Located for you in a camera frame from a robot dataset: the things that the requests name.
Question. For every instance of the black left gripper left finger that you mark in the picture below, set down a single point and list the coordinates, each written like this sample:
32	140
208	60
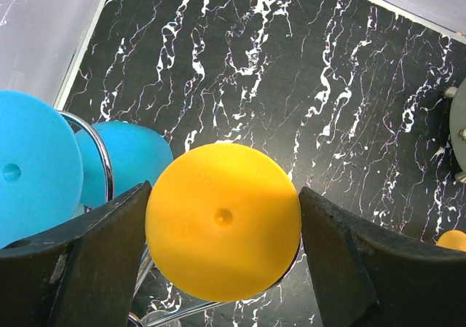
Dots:
80	273

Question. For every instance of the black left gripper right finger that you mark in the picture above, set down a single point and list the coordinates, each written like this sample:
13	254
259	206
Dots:
366	275

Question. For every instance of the yellow wine glass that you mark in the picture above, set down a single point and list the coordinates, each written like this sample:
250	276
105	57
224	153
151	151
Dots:
223	222
453	239

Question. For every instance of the clear wine glass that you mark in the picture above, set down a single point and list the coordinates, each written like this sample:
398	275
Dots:
157	316

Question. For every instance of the chrome wine glass rack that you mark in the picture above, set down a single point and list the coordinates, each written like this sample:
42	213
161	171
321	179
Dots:
106	163

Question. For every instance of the blue wine glass near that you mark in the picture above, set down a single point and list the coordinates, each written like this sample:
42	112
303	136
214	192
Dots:
41	167

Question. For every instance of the blue wine glass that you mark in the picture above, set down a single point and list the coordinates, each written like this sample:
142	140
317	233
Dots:
137	154
41	167

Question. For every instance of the blue wine glass far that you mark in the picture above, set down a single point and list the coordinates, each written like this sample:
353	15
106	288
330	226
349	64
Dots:
137	154

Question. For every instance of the round white drawer cabinet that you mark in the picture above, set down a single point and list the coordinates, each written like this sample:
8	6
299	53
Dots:
457	116

